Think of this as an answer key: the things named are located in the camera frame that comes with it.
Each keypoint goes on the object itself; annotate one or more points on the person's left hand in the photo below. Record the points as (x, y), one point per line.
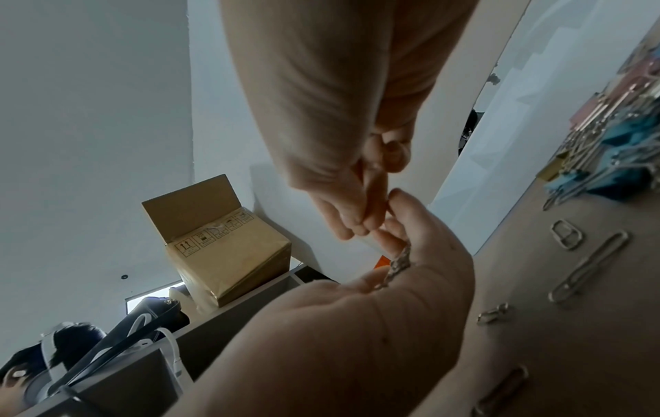
(412, 305)

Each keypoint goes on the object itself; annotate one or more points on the person's right hand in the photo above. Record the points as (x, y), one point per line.
(335, 102)

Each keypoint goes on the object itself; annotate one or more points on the handful of paper clips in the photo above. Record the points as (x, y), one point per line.
(394, 268)

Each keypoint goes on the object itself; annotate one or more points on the pile of silver paper clips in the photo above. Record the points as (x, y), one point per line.
(590, 264)

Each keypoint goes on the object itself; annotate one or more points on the group of coloured binder clips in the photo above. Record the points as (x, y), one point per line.
(613, 179)

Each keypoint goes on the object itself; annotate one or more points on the person's left forearm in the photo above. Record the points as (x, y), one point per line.
(319, 378)

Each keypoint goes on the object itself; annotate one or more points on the orange ribbed box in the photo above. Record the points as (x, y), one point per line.
(382, 262)

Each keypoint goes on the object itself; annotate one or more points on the brown cardboard box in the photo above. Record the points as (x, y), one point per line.
(232, 260)

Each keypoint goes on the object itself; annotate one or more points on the grey shelf unit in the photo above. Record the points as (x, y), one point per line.
(222, 338)

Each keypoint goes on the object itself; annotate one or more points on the ceiling light panel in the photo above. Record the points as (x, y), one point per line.
(154, 293)

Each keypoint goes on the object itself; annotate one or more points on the black bag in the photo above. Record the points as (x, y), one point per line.
(149, 317)

